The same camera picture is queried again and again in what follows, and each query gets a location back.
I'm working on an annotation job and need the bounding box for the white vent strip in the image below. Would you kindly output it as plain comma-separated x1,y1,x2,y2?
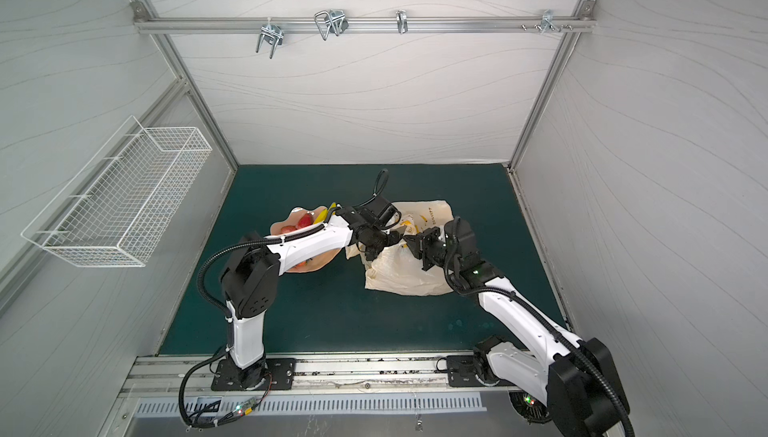
134,392,487,418

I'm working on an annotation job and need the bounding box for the red apple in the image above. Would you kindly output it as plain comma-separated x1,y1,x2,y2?
296,213,314,229

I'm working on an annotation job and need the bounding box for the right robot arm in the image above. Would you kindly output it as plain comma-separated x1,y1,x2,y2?
403,218,635,436

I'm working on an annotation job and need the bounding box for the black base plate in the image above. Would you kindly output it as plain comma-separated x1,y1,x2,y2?
446,354,500,388
211,357,296,391

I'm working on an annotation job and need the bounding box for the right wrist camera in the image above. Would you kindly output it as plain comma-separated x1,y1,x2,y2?
444,217,481,264

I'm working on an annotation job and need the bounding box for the black corrugated cable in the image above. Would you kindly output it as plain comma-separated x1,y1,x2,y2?
443,244,636,437
196,223,325,318

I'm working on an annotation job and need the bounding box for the aluminium cross rail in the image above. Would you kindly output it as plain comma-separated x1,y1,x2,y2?
134,14,597,35

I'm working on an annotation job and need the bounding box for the metal u-bolt clamp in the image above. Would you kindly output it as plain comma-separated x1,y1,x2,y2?
314,9,349,41
255,22,284,59

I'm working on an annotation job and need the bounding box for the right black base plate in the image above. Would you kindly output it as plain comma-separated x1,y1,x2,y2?
446,354,500,388

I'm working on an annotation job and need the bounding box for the metal U-bolt clamp middle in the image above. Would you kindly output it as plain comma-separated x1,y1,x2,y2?
314,9,349,41

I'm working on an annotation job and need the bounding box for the metal hook clamp right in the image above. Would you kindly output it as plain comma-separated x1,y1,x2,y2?
520,10,574,34

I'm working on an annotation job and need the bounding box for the white wire basket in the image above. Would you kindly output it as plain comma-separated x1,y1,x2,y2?
21,116,212,268

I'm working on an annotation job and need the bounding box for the metal U-bolt clamp left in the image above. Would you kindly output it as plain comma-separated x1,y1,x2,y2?
255,22,284,59

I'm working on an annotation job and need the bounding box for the right black corrugated cable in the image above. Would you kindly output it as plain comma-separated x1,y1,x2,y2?
443,244,636,437

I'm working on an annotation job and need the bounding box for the green table mat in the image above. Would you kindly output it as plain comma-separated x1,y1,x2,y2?
157,163,568,355

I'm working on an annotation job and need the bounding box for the banana print plastic bag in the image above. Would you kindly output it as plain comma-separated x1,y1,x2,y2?
345,200,454,297

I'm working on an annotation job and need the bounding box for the yellow banana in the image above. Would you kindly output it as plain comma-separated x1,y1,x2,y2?
313,202,337,224

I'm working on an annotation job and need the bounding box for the left black corrugated cable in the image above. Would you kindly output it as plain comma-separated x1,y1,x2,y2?
196,223,325,318

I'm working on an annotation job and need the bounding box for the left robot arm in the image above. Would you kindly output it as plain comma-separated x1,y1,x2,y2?
221,212,403,370

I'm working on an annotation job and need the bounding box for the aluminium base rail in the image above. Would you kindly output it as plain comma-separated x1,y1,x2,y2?
118,344,548,398

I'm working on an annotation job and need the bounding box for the small metal bracket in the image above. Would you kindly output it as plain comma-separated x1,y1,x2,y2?
395,10,408,35

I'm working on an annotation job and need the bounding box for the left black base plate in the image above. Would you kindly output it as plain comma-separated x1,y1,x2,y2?
211,357,296,391

